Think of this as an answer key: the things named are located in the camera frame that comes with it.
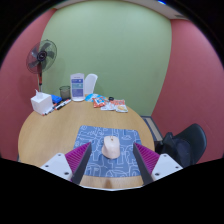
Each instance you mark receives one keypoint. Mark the black office chair with jacket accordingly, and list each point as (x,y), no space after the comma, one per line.
(186,143)

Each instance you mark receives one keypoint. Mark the small black round object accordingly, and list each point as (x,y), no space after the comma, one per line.
(111,98)

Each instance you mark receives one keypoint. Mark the blue whiteboard eraser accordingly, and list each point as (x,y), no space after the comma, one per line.
(56,99)

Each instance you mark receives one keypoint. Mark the white and orange snack packet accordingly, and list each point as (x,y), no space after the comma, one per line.
(119,106)

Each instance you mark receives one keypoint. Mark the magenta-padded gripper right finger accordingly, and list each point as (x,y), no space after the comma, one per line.
(163,166)

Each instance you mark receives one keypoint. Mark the red-capped whiteboard marker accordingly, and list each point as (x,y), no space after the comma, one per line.
(63,104)

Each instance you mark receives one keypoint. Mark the blue patterned mouse pad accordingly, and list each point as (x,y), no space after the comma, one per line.
(100,166)

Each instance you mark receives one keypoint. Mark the light blue packet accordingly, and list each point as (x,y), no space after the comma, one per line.
(90,97)

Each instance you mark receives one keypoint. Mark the standing fan with red pole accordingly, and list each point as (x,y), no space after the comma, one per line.
(41,56)

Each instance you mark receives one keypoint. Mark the white tissue box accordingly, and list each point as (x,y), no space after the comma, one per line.
(41,103)

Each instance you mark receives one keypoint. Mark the dark translucent cup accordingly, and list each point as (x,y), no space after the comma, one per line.
(65,92)

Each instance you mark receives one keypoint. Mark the white chair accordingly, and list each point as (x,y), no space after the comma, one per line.
(91,83)

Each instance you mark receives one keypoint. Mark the beige computer mouse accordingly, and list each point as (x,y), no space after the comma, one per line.
(110,147)

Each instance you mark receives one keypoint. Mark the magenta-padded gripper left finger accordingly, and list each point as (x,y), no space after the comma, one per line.
(60,165)

